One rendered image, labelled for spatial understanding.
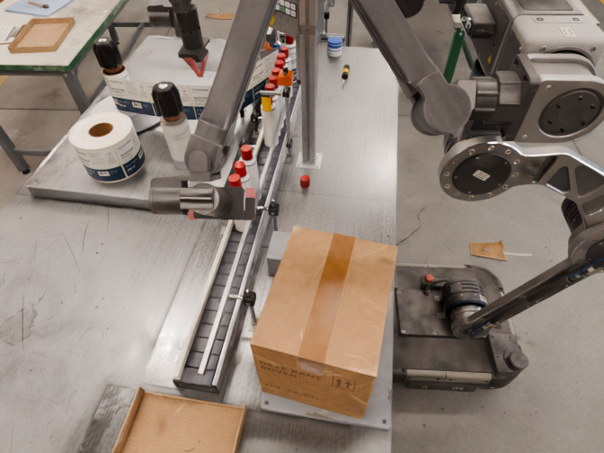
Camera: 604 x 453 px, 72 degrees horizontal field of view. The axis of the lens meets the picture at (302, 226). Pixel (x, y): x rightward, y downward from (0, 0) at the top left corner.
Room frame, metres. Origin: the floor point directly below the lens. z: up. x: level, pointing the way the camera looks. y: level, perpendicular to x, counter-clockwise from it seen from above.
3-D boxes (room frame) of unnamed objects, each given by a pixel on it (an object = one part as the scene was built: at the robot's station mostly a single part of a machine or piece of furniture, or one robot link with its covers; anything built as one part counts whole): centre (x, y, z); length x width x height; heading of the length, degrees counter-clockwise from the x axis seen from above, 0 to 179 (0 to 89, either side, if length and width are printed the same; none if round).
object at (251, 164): (0.94, 0.15, 0.98); 0.05 x 0.05 x 0.20
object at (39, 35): (2.28, 1.38, 0.82); 0.34 x 0.24 x 0.03; 1
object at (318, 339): (0.44, -0.05, 0.99); 0.30 x 0.24 x 0.27; 163
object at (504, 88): (0.61, -0.33, 1.45); 0.09 x 0.08 x 0.12; 176
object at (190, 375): (1.16, 0.12, 0.86); 1.65 x 0.08 x 0.04; 170
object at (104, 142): (1.13, 0.65, 0.95); 0.20 x 0.20 x 0.14
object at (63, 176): (1.36, 0.53, 0.86); 0.80 x 0.67 x 0.05; 170
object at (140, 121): (1.43, 0.68, 0.89); 0.31 x 0.31 x 0.01
